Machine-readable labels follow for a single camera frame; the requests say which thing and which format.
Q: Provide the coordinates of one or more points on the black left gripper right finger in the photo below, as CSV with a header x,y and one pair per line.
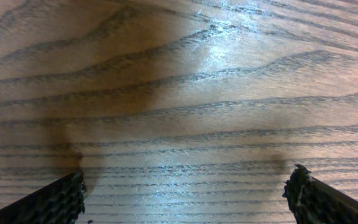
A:
x,y
311,201

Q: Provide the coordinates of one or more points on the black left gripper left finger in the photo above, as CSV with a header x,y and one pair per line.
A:
x,y
60,202

